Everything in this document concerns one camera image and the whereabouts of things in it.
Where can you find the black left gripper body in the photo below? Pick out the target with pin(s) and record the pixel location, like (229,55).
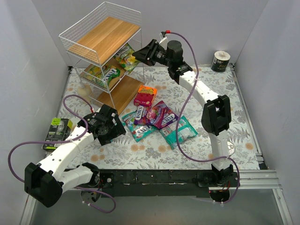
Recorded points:
(115,130)

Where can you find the green yellow Fox's candy bag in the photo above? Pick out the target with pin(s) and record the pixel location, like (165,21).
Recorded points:
(100,76)
(125,58)

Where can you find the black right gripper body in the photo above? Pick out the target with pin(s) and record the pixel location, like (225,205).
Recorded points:
(152,52)

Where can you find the purple Fox's berries candy bag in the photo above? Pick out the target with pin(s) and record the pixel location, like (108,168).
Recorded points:
(150,115)
(165,117)

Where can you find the floral patterned table mat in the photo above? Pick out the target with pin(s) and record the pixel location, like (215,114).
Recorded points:
(153,152)

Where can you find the white wire wooden shelf rack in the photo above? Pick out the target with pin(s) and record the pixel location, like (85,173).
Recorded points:
(95,39)

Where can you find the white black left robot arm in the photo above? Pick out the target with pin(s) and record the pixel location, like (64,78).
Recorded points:
(48,180)

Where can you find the teal mint candy bag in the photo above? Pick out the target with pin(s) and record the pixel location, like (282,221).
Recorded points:
(185,131)
(138,131)

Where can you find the black green product box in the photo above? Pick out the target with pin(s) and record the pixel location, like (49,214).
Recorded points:
(60,129)

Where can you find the red orange candy box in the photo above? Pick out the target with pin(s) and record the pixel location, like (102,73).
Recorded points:
(145,96)

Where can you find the metal tin can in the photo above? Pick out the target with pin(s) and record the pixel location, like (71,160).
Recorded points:
(231,148)

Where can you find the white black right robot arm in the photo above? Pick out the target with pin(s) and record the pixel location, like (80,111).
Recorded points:
(216,115)

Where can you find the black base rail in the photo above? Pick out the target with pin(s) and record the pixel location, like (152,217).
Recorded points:
(121,183)

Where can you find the cream liquid bottle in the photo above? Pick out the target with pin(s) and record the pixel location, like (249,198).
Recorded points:
(84,90)

